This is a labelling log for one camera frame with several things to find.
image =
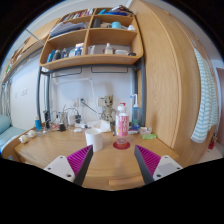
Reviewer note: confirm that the Groot figurine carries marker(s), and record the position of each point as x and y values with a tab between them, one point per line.
108	109

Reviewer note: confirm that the light blue cup on shelf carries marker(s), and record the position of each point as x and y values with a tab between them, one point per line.
116	25

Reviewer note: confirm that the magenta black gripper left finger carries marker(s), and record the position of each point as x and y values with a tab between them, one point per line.
79	162

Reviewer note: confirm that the white tape roll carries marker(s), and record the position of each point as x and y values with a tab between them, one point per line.
31	134
23	139

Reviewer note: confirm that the white paper cup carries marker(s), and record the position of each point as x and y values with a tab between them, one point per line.
94	138

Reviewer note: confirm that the blue bottle on shelf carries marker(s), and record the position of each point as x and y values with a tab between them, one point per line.
51	56

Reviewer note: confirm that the tall wooden wardrobe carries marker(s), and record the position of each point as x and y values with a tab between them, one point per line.
172	79

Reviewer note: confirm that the clear spray bottle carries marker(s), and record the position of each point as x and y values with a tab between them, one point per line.
136	110

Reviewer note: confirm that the wooden wall shelf unit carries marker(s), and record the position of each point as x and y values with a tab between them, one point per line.
95	36

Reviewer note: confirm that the striped green white towel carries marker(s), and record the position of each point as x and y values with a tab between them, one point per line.
208	111

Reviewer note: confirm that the dark red round coaster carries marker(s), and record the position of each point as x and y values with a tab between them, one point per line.
122	146

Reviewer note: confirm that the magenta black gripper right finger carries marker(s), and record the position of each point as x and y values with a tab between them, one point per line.
147	161

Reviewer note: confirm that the bed with blue bedding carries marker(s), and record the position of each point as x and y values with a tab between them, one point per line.
7	131

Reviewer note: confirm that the white tissue pack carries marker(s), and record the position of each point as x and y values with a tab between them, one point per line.
103	125

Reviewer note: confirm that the stack of papers on shelf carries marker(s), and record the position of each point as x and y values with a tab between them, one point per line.
61	28

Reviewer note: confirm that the small blue bottle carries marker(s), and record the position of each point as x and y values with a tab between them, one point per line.
38	123

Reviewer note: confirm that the clear bottle with pink label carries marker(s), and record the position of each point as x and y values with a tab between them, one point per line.
122	123

